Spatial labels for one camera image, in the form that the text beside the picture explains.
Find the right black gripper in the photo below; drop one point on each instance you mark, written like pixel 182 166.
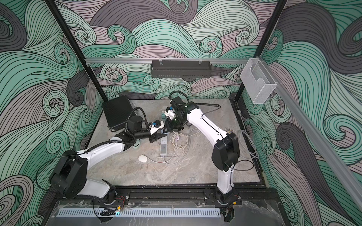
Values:
pixel 168 123

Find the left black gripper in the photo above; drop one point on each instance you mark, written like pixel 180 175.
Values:
pixel 154 137

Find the white power strip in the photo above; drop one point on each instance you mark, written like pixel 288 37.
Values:
pixel 163 141

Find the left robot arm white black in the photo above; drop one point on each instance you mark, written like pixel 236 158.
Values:
pixel 69 176

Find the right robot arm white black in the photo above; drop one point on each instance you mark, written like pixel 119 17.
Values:
pixel 226 152

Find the white earbud case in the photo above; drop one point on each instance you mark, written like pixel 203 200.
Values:
pixel 143 158

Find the small card box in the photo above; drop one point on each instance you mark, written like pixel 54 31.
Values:
pixel 228 130

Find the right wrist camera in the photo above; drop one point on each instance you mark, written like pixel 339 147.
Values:
pixel 170 113

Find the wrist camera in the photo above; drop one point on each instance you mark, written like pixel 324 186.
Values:
pixel 170 113
pixel 156 126

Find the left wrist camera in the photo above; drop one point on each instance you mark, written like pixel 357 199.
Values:
pixel 156 126

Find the black wall shelf tray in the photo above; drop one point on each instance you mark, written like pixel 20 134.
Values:
pixel 181 69

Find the aluminium wall rail back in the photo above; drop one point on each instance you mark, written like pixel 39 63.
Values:
pixel 128 60

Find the aluminium wall rail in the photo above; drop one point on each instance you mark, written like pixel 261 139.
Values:
pixel 128 60
pixel 340 169

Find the clear acrylic wall bin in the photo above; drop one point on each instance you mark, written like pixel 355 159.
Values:
pixel 258 80

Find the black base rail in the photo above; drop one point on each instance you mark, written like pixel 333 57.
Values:
pixel 206 194

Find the white slotted cable duct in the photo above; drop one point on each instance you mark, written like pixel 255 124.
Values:
pixel 140 212

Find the aluminium wall rail right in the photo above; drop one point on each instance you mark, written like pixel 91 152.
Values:
pixel 340 169

